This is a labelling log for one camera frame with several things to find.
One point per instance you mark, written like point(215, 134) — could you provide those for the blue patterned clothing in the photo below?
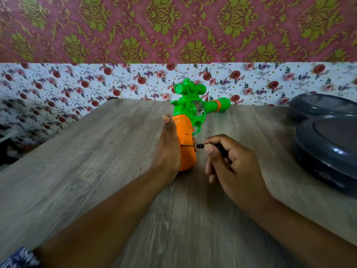
point(18, 259)

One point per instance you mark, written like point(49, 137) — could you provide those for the person's left hand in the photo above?
point(167, 156)

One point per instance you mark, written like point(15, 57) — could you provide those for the person's right hand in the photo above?
point(242, 175)

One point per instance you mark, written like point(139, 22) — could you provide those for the person's left forearm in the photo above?
point(106, 226)

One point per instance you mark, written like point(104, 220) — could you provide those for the green and orange toy gun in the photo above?
point(189, 108)

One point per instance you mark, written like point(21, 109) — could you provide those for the person's right thumb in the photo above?
point(216, 156)

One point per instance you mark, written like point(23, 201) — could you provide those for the person's left thumb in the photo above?
point(169, 131)

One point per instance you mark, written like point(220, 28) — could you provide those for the person's right forearm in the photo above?
point(306, 237)

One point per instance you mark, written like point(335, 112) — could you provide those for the dark grey plastic container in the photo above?
point(326, 153)
point(320, 104)

